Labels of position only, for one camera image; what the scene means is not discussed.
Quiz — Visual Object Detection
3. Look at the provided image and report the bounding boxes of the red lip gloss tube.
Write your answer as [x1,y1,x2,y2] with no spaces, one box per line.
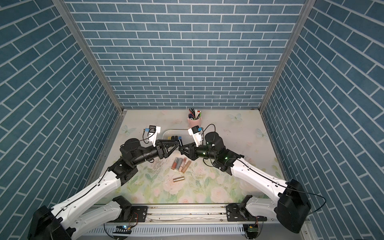
[171,158,178,170]

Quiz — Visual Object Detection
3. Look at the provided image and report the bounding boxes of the right green circuit board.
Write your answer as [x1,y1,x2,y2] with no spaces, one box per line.
[243,225,259,240]

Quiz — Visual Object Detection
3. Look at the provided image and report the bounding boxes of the silver gold lipstick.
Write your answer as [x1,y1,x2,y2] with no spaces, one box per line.
[173,176,185,183]

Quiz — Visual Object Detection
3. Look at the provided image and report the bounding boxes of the pens in cup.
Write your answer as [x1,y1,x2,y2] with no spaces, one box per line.
[188,109,201,120]

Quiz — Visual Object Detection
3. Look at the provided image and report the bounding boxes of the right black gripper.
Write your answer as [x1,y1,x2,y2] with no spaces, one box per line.
[180,141,218,161]

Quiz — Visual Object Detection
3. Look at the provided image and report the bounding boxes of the pink lip gloss tube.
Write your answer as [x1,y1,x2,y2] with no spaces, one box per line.
[179,158,187,172]

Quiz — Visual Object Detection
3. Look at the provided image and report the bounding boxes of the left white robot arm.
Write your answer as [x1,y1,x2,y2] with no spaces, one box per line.
[27,138,182,240]

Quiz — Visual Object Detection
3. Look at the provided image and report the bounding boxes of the floral table mat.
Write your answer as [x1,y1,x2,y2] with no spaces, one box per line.
[100,110,284,204]

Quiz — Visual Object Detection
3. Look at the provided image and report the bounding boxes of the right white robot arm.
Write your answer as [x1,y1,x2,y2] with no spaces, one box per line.
[179,132,312,234]

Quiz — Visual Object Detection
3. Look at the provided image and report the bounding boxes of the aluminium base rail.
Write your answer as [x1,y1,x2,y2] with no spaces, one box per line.
[77,203,310,226]

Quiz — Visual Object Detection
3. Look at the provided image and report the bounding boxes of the pink pen cup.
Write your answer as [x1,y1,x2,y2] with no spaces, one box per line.
[188,118,202,129]

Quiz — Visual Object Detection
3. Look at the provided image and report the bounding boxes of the white plastic storage box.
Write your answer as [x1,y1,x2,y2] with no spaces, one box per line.
[162,129,194,144]

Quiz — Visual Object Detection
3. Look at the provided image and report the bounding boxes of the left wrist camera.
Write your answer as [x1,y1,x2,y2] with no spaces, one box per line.
[143,125,161,147]

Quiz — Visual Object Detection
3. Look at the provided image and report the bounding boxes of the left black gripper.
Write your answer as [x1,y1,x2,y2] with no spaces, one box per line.
[130,139,178,167]

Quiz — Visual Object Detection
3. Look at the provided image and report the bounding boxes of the silver lip gloss tube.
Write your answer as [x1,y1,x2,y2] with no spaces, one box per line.
[175,158,183,171]

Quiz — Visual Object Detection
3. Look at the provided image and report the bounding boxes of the green circuit board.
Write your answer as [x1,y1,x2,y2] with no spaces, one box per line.
[113,225,132,236]
[243,225,259,240]

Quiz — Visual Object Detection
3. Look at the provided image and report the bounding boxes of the tan lipstick tube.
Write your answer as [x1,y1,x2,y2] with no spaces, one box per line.
[181,161,191,174]

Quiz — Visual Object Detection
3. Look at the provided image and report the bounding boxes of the left green circuit board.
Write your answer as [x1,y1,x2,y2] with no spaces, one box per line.
[113,225,132,236]

